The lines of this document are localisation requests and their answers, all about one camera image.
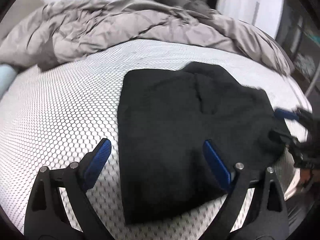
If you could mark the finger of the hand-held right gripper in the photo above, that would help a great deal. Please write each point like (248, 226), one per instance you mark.
(286, 115)
(278, 136)

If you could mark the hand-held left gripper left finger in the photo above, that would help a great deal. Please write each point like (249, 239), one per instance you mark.
(98, 160)

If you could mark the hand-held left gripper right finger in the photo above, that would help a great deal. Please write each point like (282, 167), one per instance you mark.
(216, 162)

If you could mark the black pants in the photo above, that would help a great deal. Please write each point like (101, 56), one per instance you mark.
(175, 130)

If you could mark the person's right hand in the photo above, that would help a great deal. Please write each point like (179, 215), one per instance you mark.
(306, 177)

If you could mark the bed with honeycomb mattress cover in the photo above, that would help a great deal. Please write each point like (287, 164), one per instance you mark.
(62, 105)

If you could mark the dark shelf unit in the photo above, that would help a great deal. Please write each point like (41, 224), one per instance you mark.
(302, 42)

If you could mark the light blue pillow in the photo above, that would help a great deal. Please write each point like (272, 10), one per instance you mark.
(7, 80)

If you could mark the grey duvet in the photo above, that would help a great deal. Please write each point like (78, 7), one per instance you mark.
(100, 30)

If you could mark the dark grey padded jacket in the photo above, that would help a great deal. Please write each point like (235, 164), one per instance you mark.
(190, 6)

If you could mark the beige padded headboard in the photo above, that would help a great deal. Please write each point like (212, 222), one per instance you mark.
(27, 1)

